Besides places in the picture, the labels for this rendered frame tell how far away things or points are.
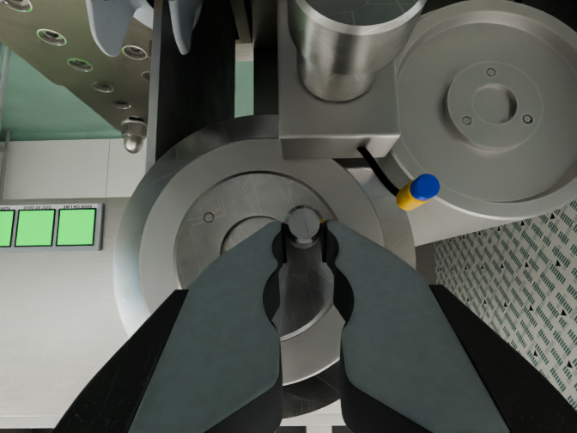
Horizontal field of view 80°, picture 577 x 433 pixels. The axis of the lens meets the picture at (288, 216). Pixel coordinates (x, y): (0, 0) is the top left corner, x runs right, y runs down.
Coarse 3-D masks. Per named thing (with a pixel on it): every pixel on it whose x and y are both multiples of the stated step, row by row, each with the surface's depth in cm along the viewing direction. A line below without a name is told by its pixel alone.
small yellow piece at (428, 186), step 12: (372, 156) 15; (372, 168) 15; (384, 180) 14; (420, 180) 11; (432, 180) 11; (396, 192) 14; (408, 192) 12; (420, 192) 11; (432, 192) 11; (408, 204) 13; (420, 204) 12
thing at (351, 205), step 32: (192, 160) 17; (224, 160) 17; (256, 160) 17; (288, 160) 17; (320, 160) 17; (192, 192) 17; (320, 192) 16; (352, 192) 16; (160, 224) 16; (352, 224) 16; (160, 256) 16; (160, 288) 16; (320, 320) 15; (288, 352) 15; (320, 352) 15
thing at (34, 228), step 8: (24, 216) 50; (32, 216) 50; (40, 216) 50; (48, 216) 50; (24, 224) 50; (32, 224) 50; (40, 224) 50; (48, 224) 50; (24, 232) 50; (32, 232) 50; (40, 232) 50; (48, 232) 50; (16, 240) 50; (24, 240) 50; (32, 240) 50; (40, 240) 50; (48, 240) 50
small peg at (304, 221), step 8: (296, 208) 12; (304, 208) 12; (312, 208) 12; (288, 216) 12; (296, 216) 12; (304, 216) 12; (312, 216) 12; (320, 216) 12; (288, 224) 12; (296, 224) 12; (304, 224) 12; (312, 224) 12; (320, 224) 12; (288, 232) 12; (296, 232) 12; (304, 232) 12; (312, 232) 12; (320, 232) 12; (288, 240) 14; (296, 240) 12; (304, 240) 12; (312, 240) 12; (304, 248) 15
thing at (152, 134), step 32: (160, 0) 20; (160, 32) 20; (192, 32) 26; (160, 64) 19; (192, 64) 26; (224, 64) 38; (160, 96) 19; (192, 96) 26; (224, 96) 38; (160, 128) 19; (192, 128) 25
